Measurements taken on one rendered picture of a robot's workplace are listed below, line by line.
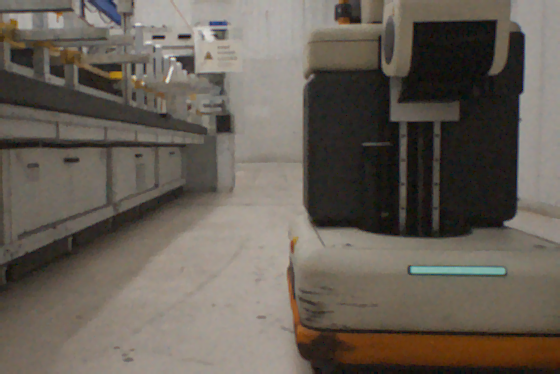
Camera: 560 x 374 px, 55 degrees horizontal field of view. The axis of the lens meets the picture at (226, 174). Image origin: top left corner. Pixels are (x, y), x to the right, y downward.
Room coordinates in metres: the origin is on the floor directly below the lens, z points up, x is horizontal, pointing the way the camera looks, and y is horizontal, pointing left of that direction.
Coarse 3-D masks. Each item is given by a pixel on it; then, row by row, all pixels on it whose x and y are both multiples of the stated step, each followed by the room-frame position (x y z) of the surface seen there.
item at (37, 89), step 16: (0, 64) 1.41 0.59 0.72; (0, 80) 1.34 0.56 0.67; (16, 80) 1.43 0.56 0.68; (32, 80) 1.52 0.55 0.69; (48, 80) 1.67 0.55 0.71; (0, 96) 1.34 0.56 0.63; (16, 96) 1.43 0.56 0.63; (32, 96) 1.52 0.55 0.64; (48, 96) 1.63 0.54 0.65; (64, 96) 1.76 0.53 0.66; (80, 96) 1.90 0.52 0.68; (96, 96) 2.08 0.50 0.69; (64, 112) 1.86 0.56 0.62; (80, 112) 1.91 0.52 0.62; (96, 112) 2.07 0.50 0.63; (112, 112) 2.28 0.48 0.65; (128, 112) 2.53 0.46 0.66; (144, 112) 2.85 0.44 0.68; (176, 128) 3.81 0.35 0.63; (192, 128) 4.57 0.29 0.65
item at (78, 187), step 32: (32, 64) 2.07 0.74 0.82; (0, 160) 1.82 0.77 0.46; (32, 160) 2.12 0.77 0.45; (64, 160) 2.45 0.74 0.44; (96, 160) 2.90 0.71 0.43; (128, 160) 3.54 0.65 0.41; (160, 160) 4.40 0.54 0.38; (0, 192) 1.82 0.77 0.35; (32, 192) 2.12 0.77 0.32; (64, 192) 2.44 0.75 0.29; (96, 192) 2.89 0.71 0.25; (128, 192) 3.53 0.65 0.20; (0, 224) 1.82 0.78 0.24; (32, 224) 2.11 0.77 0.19; (64, 224) 2.35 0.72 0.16; (96, 224) 2.85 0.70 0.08; (0, 256) 1.79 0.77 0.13; (32, 256) 2.08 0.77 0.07
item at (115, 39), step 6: (114, 36) 1.68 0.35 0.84; (120, 36) 1.68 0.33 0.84; (126, 36) 1.68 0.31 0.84; (132, 36) 1.69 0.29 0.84; (54, 42) 1.70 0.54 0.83; (60, 42) 1.70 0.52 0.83; (66, 42) 1.70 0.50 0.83; (72, 42) 1.69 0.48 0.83; (78, 42) 1.69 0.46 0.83; (84, 42) 1.69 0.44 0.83; (90, 42) 1.69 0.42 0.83; (96, 42) 1.69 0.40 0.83; (102, 42) 1.69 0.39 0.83; (108, 42) 1.69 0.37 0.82; (114, 42) 1.68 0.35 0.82; (120, 42) 1.68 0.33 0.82; (126, 42) 1.68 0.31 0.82; (132, 42) 1.69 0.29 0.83
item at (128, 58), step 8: (48, 56) 1.96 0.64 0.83; (56, 56) 1.96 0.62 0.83; (88, 56) 1.95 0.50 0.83; (96, 56) 1.94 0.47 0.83; (104, 56) 1.94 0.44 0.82; (112, 56) 1.94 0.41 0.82; (120, 56) 1.94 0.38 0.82; (128, 56) 1.93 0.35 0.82; (136, 56) 1.93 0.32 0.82; (144, 56) 1.93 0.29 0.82; (56, 64) 1.97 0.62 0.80
